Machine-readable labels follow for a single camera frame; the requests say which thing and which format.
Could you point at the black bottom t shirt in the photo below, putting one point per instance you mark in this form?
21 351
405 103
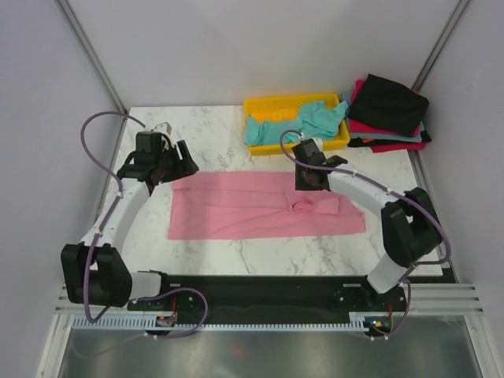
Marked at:
357 142

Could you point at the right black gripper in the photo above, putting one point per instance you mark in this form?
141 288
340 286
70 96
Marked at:
299 183

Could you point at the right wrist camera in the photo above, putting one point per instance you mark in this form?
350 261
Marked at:
319 143

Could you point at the black folded t shirt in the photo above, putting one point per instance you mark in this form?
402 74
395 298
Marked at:
383 104

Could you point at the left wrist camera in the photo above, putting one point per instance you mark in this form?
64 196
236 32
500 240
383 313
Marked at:
164 127

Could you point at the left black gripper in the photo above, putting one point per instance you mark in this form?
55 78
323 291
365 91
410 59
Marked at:
185 167

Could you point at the yellow plastic bin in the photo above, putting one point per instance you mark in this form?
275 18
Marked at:
286 108

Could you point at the right aluminium post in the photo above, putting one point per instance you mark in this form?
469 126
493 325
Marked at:
448 30

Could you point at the teal t shirt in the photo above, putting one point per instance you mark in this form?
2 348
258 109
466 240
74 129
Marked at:
314 120

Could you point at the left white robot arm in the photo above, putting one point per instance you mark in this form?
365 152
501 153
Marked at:
94 270

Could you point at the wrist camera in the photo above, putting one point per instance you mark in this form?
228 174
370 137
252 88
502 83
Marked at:
319 143
164 127

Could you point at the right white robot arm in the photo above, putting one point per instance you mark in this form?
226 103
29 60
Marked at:
410 228

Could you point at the left aluminium post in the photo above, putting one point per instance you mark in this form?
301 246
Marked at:
89 51

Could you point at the aluminium post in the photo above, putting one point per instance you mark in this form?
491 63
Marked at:
448 30
89 51

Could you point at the pink t shirt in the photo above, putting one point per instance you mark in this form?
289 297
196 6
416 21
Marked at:
256 205

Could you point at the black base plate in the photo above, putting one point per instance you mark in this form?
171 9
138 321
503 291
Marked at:
271 300

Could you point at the white cable duct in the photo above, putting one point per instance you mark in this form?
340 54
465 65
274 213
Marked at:
168 322

